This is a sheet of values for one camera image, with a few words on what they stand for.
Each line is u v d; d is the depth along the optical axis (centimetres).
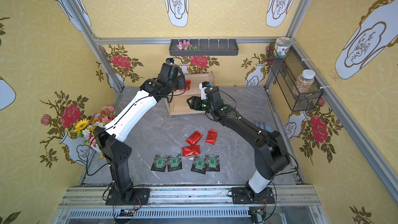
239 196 72
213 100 64
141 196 73
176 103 109
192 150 87
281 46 84
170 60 69
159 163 84
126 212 73
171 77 60
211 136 92
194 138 92
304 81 65
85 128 77
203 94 75
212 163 84
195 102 74
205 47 92
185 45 88
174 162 84
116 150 53
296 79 77
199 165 84
